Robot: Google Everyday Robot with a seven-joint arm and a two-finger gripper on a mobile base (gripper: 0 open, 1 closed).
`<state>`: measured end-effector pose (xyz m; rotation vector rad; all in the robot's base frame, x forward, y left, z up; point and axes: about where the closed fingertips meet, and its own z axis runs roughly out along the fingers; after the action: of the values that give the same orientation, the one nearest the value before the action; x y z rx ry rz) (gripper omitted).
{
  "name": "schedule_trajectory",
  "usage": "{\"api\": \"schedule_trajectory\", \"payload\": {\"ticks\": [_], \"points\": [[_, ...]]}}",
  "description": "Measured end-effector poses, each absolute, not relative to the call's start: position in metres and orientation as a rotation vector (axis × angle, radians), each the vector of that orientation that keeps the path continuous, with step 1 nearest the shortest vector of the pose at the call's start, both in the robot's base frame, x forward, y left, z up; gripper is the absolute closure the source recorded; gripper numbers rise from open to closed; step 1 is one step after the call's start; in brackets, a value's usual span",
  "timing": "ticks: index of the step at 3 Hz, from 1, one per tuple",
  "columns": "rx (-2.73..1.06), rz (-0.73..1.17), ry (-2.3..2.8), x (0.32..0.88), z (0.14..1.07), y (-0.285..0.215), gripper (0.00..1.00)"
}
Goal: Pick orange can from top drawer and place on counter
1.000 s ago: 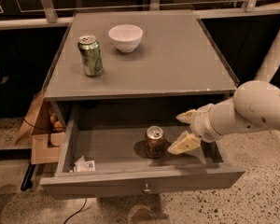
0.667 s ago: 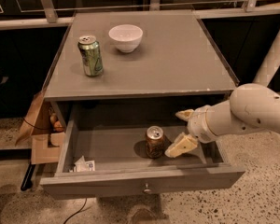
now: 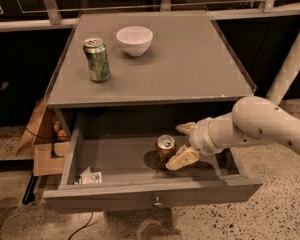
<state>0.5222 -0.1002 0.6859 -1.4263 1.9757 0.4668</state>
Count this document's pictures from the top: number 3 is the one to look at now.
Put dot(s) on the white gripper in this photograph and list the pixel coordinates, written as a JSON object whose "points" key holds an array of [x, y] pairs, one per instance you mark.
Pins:
{"points": [[200, 137]]}

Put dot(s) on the orange soda can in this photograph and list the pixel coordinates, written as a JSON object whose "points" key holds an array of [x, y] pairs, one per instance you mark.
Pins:
{"points": [[165, 149]]}

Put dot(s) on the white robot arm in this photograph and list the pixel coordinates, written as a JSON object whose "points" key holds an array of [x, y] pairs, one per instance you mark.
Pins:
{"points": [[252, 121]]}

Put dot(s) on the round metal drawer knob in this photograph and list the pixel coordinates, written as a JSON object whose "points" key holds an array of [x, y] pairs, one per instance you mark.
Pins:
{"points": [[157, 203]]}

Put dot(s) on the open grey top drawer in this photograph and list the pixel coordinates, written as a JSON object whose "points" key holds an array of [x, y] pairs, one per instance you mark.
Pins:
{"points": [[123, 150]]}

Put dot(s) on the grey cabinet with counter top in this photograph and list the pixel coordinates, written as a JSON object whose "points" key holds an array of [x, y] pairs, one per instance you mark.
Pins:
{"points": [[188, 61]]}

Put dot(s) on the white paper packet in drawer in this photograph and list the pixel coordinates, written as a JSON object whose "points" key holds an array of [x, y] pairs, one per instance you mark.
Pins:
{"points": [[89, 177]]}

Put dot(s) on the green soda can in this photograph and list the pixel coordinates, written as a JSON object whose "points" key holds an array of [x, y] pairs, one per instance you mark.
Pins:
{"points": [[96, 53]]}

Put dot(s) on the white ceramic bowl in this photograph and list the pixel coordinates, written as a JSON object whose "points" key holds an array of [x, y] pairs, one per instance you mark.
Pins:
{"points": [[134, 40]]}

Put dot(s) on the brown cardboard box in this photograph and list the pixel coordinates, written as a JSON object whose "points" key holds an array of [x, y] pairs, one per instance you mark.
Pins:
{"points": [[44, 136]]}

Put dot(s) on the black bar on floor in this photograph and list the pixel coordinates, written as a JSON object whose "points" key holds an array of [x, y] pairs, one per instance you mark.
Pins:
{"points": [[29, 195]]}

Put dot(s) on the metal railing frame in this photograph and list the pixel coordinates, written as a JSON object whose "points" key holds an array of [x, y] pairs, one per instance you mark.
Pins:
{"points": [[53, 7]]}

